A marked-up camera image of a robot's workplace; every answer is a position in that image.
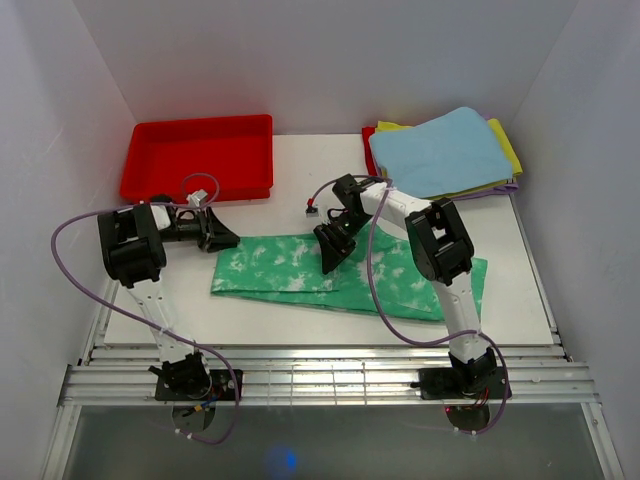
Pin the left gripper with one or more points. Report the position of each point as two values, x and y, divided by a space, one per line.
214 235

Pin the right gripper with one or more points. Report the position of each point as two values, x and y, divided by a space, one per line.
333 249

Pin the green tie-dye trousers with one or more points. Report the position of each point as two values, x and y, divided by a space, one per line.
287 270

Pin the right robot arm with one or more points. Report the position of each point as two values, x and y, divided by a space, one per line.
442 253

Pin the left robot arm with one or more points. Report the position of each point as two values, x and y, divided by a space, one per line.
132 245

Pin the red plastic bin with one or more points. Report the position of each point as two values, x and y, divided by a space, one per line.
175 157

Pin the yellow folded cloth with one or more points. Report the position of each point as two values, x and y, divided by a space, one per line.
384 126

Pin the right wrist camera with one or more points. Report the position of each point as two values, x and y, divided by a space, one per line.
316 209

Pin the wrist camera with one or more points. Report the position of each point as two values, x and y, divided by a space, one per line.
198 199
316 209

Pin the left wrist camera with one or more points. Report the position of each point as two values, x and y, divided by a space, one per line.
198 199

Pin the aluminium rail frame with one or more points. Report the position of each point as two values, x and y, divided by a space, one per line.
112 375

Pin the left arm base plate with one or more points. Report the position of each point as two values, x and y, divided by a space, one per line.
221 386

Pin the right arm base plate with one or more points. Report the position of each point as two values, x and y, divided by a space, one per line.
447 384

